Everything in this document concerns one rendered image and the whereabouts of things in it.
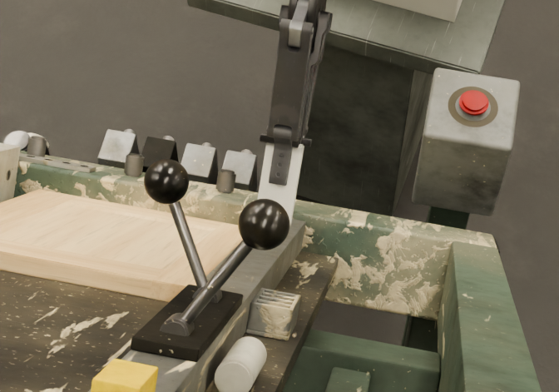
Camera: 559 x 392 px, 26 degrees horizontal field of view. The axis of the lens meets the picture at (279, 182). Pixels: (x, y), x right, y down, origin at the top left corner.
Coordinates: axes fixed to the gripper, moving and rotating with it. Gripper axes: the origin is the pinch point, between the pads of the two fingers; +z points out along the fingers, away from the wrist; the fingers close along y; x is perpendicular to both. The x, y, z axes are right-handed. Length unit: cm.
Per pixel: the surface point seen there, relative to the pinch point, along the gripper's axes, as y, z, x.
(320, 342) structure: 25.5, 19.1, -4.2
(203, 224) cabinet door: 53, 14, 15
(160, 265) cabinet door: 24.8, 14.0, 13.7
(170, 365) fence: -17.9, 11.6, 3.5
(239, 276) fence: 15.4, 11.6, 4.1
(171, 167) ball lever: -1.2, 0.1, 8.9
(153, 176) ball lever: -1.6, 1.0, 10.2
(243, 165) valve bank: 78, 8, 14
